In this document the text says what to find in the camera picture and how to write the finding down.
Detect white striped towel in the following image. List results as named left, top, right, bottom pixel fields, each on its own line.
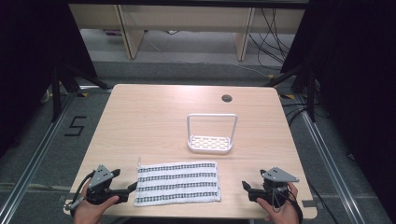
left=134, top=157, right=222, bottom=208

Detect black curtain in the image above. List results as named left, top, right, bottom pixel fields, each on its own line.
left=0, top=0, right=98, bottom=158
left=279, top=0, right=396, bottom=217

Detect bundle of black cables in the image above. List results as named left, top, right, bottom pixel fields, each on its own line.
left=247, top=7, right=295, bottom=69

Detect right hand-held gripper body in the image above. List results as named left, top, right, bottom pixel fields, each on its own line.
left=247, top=166, right=301, bottom=209

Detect person's left hand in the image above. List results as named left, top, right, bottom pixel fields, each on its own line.
left=73, top=189, right=121, bottom=224

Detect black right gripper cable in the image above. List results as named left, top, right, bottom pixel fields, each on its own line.
left=288, top=189, right=304, bottom=224

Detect light wooden bench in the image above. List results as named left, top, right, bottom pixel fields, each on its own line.
left=68, top=3, right=306, bottom=63

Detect black metal stand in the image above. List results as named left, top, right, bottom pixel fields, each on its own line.
left=264, top=64, right=318, bottom=123
left=50, top=63, right=110, bottom=123

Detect white towel rack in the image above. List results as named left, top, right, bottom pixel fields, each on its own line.
left=186, top=113, right=239, bottom=155

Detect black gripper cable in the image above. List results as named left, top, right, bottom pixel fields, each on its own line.
left=288, top=189, right=304, bottom=224
left=68, top=170, right=95, bottom=217

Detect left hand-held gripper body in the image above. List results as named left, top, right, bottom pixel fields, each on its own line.
left=85, top=164, right=130, bottom=206

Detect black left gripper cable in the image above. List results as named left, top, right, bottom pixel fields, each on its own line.
left=68, top=170, right=95, bottom=217

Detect person's right hand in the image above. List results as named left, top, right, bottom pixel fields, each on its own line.
left=256, top=181, right=301, bottom=224

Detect aluminium floor rail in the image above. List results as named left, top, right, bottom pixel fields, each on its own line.
left=0, top=91, right=78, bottom=224
left=299, top=109, right=366, bottom=224

